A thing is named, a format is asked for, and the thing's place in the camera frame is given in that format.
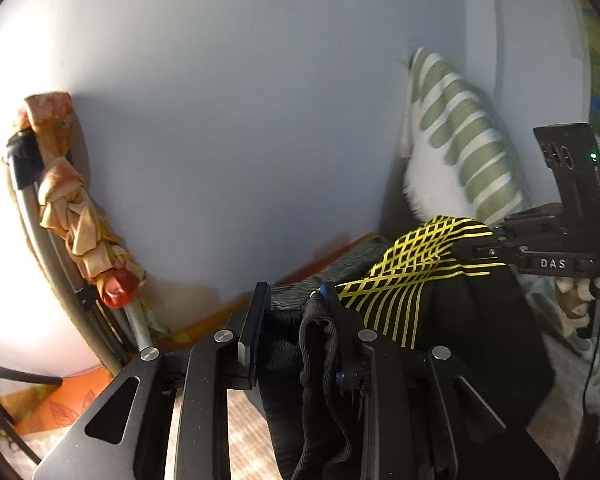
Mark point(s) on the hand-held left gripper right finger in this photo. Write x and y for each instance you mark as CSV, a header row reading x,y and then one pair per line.
x,y
347,340

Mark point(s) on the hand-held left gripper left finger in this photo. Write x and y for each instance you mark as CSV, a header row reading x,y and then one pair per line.
x,y
254,335

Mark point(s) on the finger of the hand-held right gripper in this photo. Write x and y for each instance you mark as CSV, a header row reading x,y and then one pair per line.
x,y
485,252
530,221

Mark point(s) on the black pants with yellow stripes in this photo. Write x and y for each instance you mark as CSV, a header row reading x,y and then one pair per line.
x,y
480,320

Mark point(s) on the folded grey checked pants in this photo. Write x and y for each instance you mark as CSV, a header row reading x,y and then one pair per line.
x,y
290,295

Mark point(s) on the person's right hand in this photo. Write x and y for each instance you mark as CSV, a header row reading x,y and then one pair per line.
x,y
570,300

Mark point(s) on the beige checked blanket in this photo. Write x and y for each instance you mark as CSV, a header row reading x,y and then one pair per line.
x,y
240,430

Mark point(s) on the green and white striped pillow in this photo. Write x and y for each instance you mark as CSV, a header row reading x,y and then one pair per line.
x,y
460,130

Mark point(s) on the orange bed sheet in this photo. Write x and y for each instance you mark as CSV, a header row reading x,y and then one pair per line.
x,y
75,400

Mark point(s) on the orange floral cloth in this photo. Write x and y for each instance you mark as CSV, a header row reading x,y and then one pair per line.
x,y
55,115

